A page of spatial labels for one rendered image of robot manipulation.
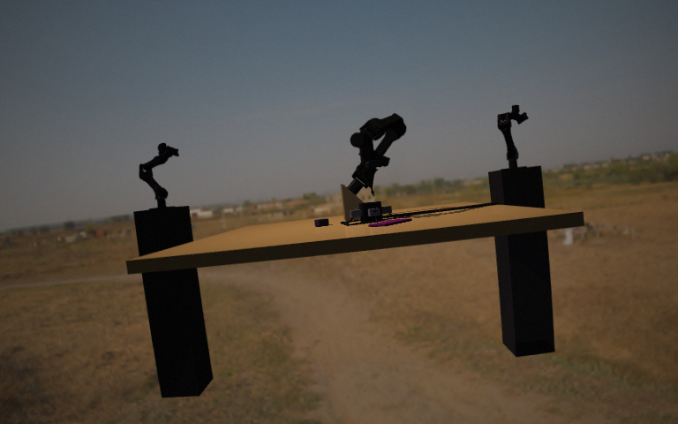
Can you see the purple rectangular block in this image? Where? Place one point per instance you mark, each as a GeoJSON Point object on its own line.
{"type": "Point", "coordinates": [391, 222]}

